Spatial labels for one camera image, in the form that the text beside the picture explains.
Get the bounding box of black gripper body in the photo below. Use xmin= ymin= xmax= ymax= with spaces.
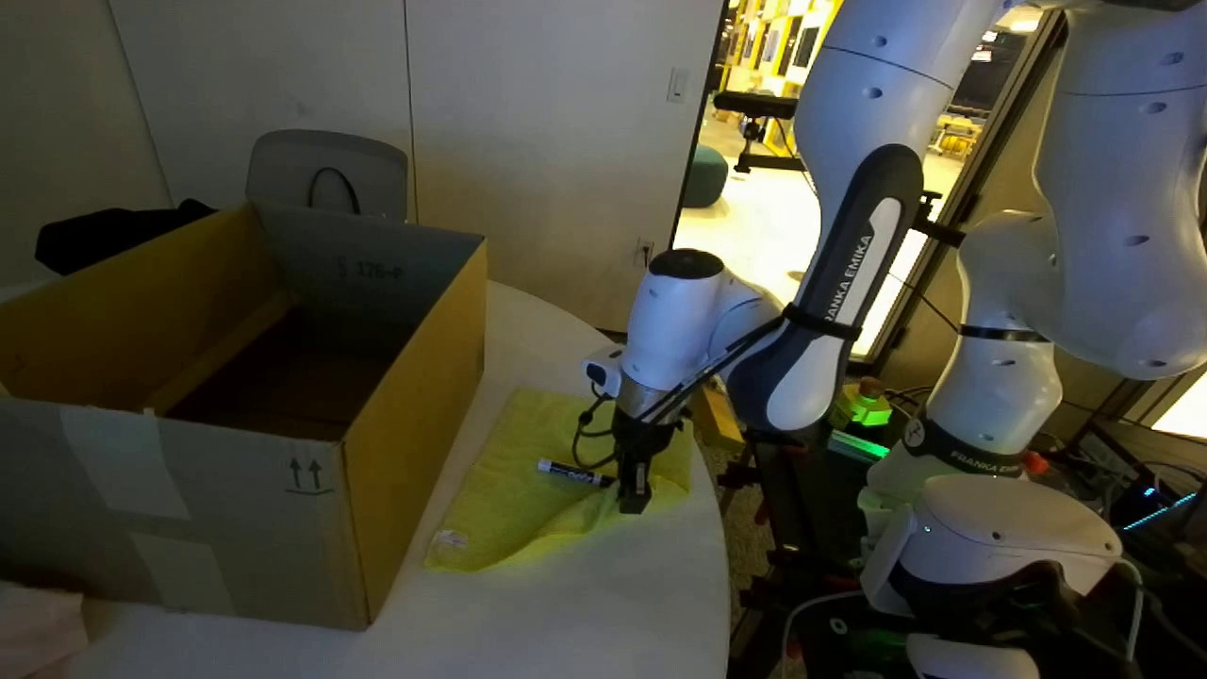
xmin=610 ymin=413 xmax=684 ymax=464

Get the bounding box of black white marker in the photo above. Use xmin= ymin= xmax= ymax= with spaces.
xmin=535 ymin=461 xmax=614 ymax=492

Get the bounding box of yellow microfiber towel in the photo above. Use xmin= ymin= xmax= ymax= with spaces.
xmin=427 ymin=385 xmax=697 ymax=578

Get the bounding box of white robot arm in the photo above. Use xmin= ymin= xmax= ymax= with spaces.
xmin=610 ymin=0 xmax=1207 ymax=679

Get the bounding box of open cardboard box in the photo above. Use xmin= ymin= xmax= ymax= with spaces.
xmin=0 ymin=209 xmax=486 ymax=632

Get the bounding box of black equipment cart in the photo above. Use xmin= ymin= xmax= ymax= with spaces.
xmin=721 ymin=424 xmax=911 ymax=679

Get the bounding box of green lit device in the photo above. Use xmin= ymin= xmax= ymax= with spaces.
xmin=830 ymin=388 xmax=893 ymax=461

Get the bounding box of grey chair backrest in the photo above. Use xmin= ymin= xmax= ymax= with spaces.
xmin=247 ymin=127 xmax=408 ymax=223

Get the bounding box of black cloth bag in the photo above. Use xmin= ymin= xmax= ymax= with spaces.
xmin=34 ymin=202 xmax=208 ymax=275

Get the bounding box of white pink cloth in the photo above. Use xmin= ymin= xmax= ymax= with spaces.
xmin=0 ymin=581 xmax=92 ymax=679

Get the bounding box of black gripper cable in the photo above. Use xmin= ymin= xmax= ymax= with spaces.
xmin=571 ymin=300 xmax=824 ymax=476

